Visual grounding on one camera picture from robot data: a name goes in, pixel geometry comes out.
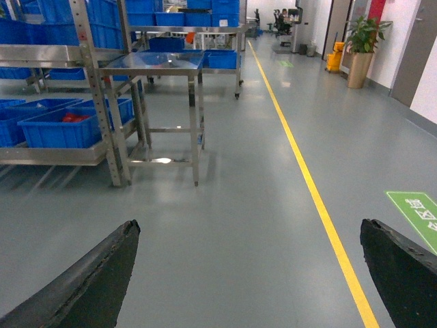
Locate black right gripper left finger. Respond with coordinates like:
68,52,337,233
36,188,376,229
1,220,140,327

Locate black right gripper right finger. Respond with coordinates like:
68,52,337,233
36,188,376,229
360,219,436,327

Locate blue bin with red bags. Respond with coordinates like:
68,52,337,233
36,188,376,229
18,100,102,149

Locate steel shelf rack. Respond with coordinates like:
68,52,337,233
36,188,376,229
1,1,151,187

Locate red bubble wrap bags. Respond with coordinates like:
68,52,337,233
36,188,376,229
62,112,90,123

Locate yellow mop bucket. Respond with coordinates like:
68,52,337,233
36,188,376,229
325,42,345,72

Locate small steel table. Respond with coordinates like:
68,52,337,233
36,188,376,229
100,51,205,186

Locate plant in gold pot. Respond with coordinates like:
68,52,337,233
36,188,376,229
346,16,393,89

